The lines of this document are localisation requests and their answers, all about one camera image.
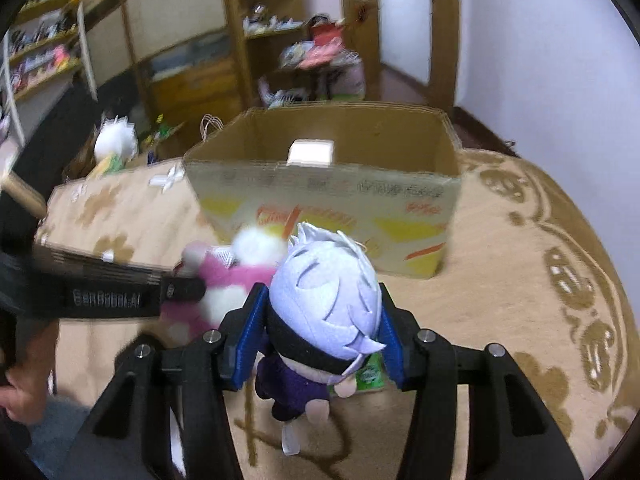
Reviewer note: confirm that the red paper bag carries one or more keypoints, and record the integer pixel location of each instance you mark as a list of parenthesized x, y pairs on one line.
[(210, 126)]

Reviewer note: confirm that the open cardboard box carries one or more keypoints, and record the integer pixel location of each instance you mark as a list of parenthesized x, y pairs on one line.
[(393, 185)]

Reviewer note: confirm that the person's left hand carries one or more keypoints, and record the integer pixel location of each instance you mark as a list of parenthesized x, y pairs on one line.
[(25, 398)]

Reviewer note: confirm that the wooden door with glass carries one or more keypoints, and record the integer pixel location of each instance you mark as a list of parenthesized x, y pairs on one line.
[(417, 41)]

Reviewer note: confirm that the wooden wardrobe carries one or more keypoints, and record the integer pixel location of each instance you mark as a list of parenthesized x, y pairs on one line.
[(169, 59)]

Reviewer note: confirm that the yellow toy display shelf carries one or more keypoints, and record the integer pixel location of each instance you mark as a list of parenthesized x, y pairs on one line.
[(43, 52)]

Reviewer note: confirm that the green tissue pack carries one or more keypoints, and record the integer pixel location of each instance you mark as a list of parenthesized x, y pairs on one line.
[(372, 376)]

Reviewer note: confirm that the wooden corner shelf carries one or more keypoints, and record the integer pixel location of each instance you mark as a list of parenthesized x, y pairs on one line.
[(260, 31)]

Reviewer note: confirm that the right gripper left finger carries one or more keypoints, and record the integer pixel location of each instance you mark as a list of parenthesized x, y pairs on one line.
[(157, 393)]

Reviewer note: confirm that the white-haired purple plush doll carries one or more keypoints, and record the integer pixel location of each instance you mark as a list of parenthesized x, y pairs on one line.
[(322, 323)]

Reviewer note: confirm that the cluttered small table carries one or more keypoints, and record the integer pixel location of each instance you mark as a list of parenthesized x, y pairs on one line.
[(332, 70)]

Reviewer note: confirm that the beige flower pattern blanket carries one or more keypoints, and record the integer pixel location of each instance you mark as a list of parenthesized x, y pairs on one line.
[(523, 268)]

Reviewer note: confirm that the pink bear plush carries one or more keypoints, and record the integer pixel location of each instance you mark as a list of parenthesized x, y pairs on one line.
[(228, 285)]

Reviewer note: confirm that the pink square face plush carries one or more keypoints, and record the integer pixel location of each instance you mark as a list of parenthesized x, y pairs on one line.
[(311, 152)]

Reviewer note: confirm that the white spiky plush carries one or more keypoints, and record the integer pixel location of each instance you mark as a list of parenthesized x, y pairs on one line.
[(116, 137)]

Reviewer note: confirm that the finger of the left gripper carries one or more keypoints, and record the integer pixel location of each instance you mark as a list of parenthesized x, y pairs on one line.
[(175, 288)]

